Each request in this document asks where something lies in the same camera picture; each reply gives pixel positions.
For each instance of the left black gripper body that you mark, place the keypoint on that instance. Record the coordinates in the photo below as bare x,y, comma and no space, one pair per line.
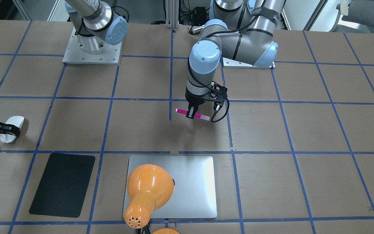
194,100

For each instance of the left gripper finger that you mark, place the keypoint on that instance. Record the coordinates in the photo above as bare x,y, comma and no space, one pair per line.
191,113

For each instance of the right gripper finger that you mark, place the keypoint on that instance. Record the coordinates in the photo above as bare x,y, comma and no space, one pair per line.
9,129

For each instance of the white computer mouse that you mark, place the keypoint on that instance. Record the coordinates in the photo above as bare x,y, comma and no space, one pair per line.
15,120

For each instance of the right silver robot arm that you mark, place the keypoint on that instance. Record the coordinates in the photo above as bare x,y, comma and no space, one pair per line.
96,18

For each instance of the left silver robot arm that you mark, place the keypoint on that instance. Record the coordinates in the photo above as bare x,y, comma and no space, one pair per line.
240,30

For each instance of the black mousepad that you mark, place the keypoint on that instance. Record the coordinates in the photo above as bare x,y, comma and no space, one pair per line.
63,185

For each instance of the orange desk lamp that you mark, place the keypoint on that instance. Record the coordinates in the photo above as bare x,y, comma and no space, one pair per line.
148,187

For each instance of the grey office chair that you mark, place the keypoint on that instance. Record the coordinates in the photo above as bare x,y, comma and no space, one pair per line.
360,12

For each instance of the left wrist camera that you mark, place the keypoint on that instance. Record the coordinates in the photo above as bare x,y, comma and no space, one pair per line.
219,96

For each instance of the aluminium frame post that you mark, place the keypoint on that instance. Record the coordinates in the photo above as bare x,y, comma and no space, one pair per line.
172,14

